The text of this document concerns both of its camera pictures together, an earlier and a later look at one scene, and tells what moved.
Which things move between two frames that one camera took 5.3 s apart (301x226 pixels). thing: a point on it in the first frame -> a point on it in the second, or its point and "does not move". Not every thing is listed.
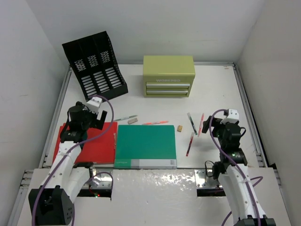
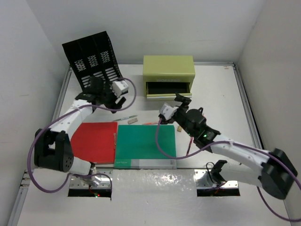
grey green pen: (126, 117) does not move
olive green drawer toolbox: (168, 76) does not move
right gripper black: (216, 123) -> (186, 102)
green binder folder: (146, 147) does not move
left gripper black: (97, 123) -> (113, 105)
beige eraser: (132, 121) does not move
